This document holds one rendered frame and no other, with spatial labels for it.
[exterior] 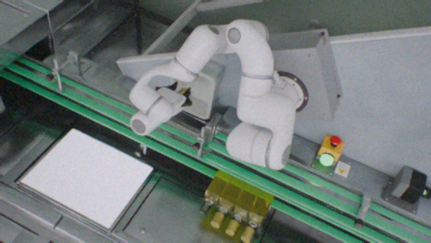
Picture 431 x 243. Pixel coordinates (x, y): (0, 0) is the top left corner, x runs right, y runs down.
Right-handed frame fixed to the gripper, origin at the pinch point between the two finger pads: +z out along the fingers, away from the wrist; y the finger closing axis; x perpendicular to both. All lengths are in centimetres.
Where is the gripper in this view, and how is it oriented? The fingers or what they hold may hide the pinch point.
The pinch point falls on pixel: (180, 90)
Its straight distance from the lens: 157.9
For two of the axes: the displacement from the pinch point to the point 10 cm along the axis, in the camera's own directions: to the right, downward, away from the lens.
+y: 8.9, 4.0, -2.1
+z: 3.9, -4.5, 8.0
